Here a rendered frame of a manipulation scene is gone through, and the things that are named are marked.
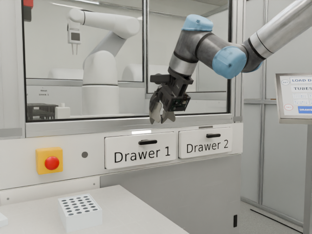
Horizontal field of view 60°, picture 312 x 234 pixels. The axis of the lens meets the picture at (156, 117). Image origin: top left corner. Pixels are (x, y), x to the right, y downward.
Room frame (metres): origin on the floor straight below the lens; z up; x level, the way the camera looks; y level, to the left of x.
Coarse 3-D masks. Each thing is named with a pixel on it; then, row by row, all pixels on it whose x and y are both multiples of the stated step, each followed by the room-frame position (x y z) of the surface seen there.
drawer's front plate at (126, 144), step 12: (168, 132) 1.05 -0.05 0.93; (108, 144) 0.91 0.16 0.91; (120, 144) 0.94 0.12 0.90; (132, 144) 0.96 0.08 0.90; (156, 144) 1.01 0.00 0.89; (168, 144) 1.04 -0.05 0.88; (108, 156) 0.91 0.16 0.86; (120, 156) 0.94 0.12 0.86; (144, 156) 0.99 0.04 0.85; (168, 156) 1.04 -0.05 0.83; (108, 168) 0.91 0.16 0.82
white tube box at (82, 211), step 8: (64, 200) 0.70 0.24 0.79; (72, 200) 0.70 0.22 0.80; (80, 200) 0.70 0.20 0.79; (88, 200) 0.70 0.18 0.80; (64, 208) 0.64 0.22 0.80; (72, 208) 0.64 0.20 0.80; (80, 208) 0.64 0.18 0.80; (88, 208) 0.64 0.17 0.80; (96, 208) 0.64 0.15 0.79; (64, 216) 0.61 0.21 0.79; (72, 216) 0.60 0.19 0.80; (80, 216) 0.61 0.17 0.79; (88, 216) 0.62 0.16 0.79; (96, 216) 0.62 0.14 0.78; (64, 224) 0.61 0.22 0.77; (72, 224) 0.60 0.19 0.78; (80, 224) 0.61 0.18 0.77; (88, 224) 0.62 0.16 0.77; (96, 224) 0.62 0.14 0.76
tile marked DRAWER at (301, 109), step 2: (298, 106) 1.36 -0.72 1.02; (300, 106) 1.36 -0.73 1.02; (302, 106) 1.35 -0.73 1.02; (304, 106) 1.35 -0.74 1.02; (306, 106) 1.35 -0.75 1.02; (308, 106) 1.35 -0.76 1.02; (310, 106) 1.34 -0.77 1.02; (298, 108) 1.35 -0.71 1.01; (300, 108) 1.35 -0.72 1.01; (302, 108) 1.35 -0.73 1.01; (304, 108) 1.34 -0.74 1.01; (306, 108) 1.34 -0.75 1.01; (308, 108) 1.34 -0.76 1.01; (310, 108) 1.34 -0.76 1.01; (298, 110) 1.34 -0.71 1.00; (300, 110) 1.34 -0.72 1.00; (302, 110) 1.34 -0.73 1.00; (304, 110) 1.34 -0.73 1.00; (306, 110) 1.33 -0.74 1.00; (308, 110) 1.33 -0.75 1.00; (310, 110) 1.33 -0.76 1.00; (300, 112) 1.33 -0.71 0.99; (302, 112) 1.33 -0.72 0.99; (304, 112) 1.33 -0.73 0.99; (306, 112) 1.33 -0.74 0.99; (308, 112) 1.32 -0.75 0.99; (310, 112) 1.32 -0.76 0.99
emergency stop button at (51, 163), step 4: (52, 156) 0.77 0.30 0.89; (48, 160) 0.76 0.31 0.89; (52, 160) 0.77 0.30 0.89; (56, 160) 0.78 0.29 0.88; (48, 164) 0.76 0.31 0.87; (52, 164) 0.77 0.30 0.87; (56, 164) 0.77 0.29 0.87; (48, 168) 0.76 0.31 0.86; (52, 168) 0.77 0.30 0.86; (56, 168) 0.78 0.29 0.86
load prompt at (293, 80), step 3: (291, 78) 1.48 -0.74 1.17; (294, 78) 1.48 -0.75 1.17; (297, 78) 1.47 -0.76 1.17; (300, 78) 1.47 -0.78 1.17; (303, 78) 1.46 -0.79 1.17; (306, 78) 1.46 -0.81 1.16; (309, 78) 1.46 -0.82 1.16; (291, 81) 1.47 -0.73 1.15; (294, 81) 1.46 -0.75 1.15; (297, 81) 1.46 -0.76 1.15; (300, 81) 1.46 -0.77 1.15; (303, 81) 1.45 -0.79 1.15; (306, 81) 1.45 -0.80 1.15; (309, 81) 1.44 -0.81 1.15
